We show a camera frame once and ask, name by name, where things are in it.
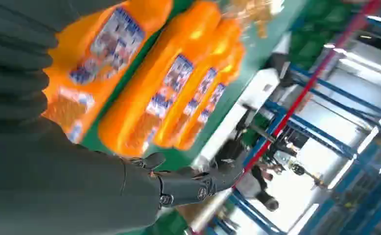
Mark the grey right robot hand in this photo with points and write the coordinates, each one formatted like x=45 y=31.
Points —
x=64 y=188

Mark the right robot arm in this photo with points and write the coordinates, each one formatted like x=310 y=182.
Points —
x=12 y=65

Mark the person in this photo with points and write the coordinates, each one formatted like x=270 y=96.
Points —
x=270 y=203

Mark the blue metal rack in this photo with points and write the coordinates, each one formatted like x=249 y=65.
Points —
x=276 y=113

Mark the red bar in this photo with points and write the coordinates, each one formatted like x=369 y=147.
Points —
x=312 y=84

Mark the green crate stack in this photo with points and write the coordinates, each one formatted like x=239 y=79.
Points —
x=313 y=35

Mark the black camera on stand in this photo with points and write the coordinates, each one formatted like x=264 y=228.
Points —
x=297 y=169

